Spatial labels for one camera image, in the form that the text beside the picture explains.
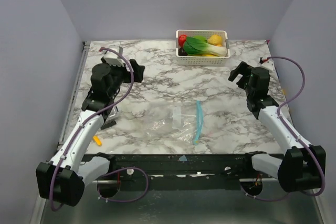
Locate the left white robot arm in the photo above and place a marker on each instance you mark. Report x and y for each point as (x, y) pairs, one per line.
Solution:
(63, 179)

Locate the yellow toy lemon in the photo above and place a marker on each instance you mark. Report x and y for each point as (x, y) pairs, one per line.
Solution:
(215, 40)

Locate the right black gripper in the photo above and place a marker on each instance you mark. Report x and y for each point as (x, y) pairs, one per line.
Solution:
(243, 76)

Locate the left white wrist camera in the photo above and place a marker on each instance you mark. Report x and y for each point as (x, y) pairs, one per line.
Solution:
(111, 58)

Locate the yellow toy star fruit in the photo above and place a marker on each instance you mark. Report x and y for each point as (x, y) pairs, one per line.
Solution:
(209, 55)

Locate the black comb-like part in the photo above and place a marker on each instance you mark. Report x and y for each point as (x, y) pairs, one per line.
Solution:
(108, 124)

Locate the white perforated plastic basket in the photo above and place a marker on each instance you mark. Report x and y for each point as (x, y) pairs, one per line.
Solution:
(204, 36)

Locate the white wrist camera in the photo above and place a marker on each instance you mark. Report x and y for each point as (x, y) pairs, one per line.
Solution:
(266, 63)
(111, 58)

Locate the yellow marker pen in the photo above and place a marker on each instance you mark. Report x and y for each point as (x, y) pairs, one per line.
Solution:
(97, 140)

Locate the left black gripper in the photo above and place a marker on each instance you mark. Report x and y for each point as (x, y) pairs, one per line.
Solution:
(137, 70)

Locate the aluminium frame rail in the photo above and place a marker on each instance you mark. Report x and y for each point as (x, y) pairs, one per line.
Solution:
(86, 46)

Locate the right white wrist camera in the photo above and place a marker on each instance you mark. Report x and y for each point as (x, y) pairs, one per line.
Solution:
(266, 63)

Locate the red toy tomato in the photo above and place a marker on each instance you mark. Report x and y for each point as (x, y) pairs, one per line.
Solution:
(181, 40)

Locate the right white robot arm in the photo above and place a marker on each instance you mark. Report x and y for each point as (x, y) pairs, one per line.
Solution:
(303, 165)

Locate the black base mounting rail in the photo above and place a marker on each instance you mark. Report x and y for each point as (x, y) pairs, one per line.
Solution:
(179, 172)

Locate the clear zip top bag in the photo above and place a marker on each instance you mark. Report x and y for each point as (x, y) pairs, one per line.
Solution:
(181, 121)

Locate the green toy bok choy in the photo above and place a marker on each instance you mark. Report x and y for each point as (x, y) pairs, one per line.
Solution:
(196, 47)

